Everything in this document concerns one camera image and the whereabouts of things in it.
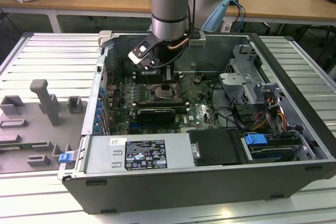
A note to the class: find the silver square CPU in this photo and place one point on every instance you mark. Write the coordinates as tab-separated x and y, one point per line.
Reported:
160	92

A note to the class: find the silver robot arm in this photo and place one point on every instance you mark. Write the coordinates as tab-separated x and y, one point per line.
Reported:
170	3

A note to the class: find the black RAM slot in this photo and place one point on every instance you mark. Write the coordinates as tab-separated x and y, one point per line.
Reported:
140	75
140	78
140	72

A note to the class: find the CPU socket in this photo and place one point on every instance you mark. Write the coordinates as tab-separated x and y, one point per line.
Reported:
152	98

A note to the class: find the black graphics card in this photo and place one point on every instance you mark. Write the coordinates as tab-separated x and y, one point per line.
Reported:
155	116

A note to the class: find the pale blue teach pendant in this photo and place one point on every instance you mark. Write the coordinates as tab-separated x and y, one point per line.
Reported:
216	16

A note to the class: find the green motherboard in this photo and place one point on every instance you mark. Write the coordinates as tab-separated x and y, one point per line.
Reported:
199	113

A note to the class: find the metal drive cage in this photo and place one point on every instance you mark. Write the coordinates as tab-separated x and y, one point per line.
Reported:
244	77

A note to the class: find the black plastic shroud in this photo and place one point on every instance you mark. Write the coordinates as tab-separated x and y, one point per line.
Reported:
215	148

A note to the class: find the silver power supply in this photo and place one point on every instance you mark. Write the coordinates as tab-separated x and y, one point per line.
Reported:
105	155

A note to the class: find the hard disk in blue carrier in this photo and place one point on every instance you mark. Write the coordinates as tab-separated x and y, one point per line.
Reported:
254	140

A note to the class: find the black open PC case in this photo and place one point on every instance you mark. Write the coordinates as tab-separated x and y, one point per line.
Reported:
183	195

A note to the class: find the blue case latch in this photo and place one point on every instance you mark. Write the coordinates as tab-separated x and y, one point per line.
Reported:
65	158

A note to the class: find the grey parts rack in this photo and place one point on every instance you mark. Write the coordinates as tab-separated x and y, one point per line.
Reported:
39	129

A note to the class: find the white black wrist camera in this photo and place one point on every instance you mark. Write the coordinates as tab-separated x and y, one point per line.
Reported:
141	51

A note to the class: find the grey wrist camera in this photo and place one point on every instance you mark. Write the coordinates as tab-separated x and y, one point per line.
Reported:
198	41

